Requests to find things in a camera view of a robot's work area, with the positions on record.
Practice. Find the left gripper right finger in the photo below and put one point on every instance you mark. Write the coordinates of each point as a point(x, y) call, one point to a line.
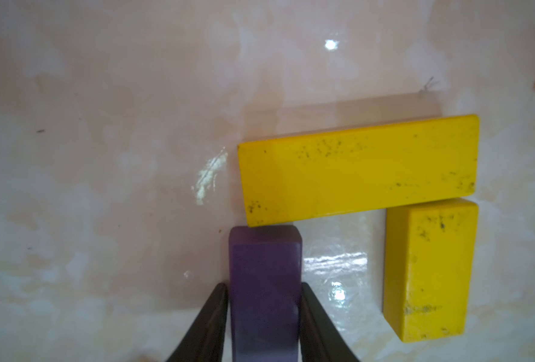
point(319, 339)

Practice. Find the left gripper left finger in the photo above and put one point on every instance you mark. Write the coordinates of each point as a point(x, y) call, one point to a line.
point(204, 341)

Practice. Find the purple block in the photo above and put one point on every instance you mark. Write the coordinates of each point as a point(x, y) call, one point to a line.
point(265, 291)

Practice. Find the short yellow block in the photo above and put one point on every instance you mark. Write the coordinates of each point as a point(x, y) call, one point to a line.
point(429, 252)

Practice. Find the long yellow block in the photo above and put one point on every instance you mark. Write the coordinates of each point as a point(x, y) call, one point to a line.
point(360, 169)

